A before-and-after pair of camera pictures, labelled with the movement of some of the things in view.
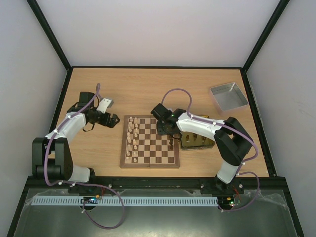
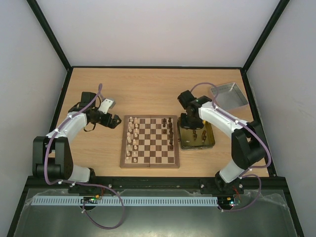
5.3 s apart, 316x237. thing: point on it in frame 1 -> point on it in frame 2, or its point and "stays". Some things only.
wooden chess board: [141, 147] stays
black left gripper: [111, 124] stays
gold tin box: [190, 141] stays
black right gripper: [167, 129] -> [191, 123]
